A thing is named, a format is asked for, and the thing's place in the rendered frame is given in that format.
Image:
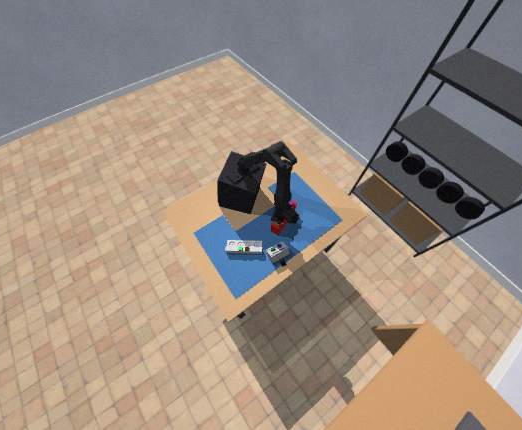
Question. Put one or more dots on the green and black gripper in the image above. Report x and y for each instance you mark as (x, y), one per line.
(275, 220)

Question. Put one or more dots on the blue bench mat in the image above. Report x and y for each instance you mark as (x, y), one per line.
(240, 271)

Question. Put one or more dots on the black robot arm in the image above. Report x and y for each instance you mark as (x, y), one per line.
(282, 196)

